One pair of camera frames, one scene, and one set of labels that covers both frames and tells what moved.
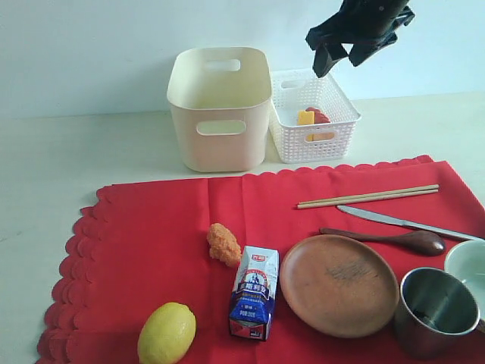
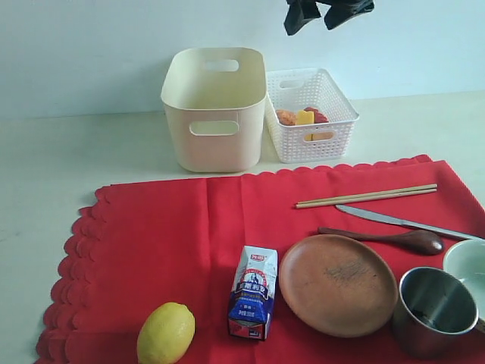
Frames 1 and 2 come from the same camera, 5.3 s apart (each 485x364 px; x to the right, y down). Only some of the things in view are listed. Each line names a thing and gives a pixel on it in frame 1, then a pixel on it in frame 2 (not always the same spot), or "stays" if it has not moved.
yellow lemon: [167, 334] stays
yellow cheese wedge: [307, 118] stays
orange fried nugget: [223, 245] → [286, 117]
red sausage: [320, 117] stays
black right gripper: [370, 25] → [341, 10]
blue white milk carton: [251, 305] stays
